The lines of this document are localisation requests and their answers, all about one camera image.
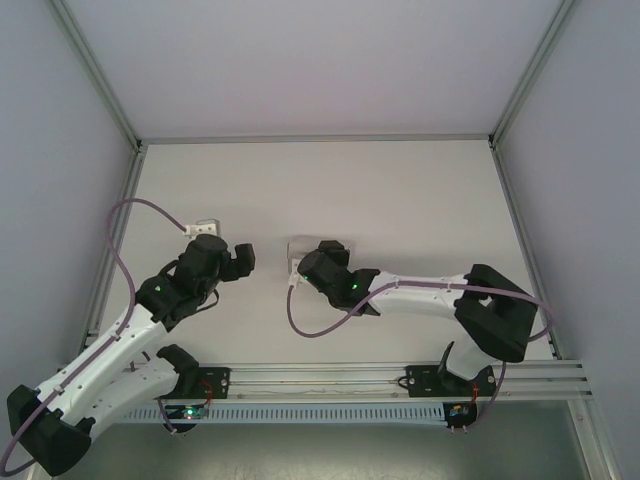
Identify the aluminium frame post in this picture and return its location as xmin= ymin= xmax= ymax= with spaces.
xmin=487 ymin=0 xmax=581 ymax=150
xmin=48 ymin=0 xmax=147 ymax=151

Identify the aluminium table rear rail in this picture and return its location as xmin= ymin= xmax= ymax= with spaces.
xmin=138 ymin=133 xmax=495 ymax=145

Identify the grey slotted cable duct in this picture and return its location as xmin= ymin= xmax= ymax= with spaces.
xmin=119 ymin=403 xmax=447 ymax=427

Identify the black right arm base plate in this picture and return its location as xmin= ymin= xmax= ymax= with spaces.
xmin=405 ymin=364 xmax=502 ymax=400

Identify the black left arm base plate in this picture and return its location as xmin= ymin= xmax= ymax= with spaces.
xmin=154 ymin=366 xmax=233 ymax=401

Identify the aluminium table side rail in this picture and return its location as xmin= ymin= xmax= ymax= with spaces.
xmin=490 ymin=144 xmax=617 ymax=480
xmin=24 ymin=144 xmax=149 ymax=480

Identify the aluminium mounting rail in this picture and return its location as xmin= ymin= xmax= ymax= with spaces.
xmin=122 ymin=358 xmax=594 ymax=402

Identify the left circuit board green light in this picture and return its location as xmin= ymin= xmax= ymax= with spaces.
xmin=167 ymin=403 xmax=211 ymax=422

